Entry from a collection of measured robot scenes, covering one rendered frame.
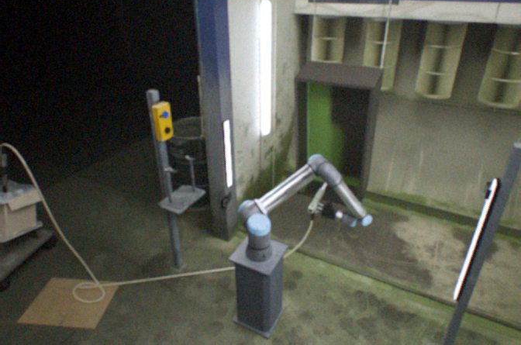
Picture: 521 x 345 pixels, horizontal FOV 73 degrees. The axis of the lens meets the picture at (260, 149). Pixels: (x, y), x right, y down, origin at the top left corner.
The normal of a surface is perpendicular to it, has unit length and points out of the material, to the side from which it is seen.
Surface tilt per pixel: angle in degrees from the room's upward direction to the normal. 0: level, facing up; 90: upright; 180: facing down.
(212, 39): 90
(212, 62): 90
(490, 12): 90
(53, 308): 0
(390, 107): 57
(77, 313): 0
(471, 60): 90
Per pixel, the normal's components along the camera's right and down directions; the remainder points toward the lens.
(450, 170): -0.40, -0.15
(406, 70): -0.47, 0.40
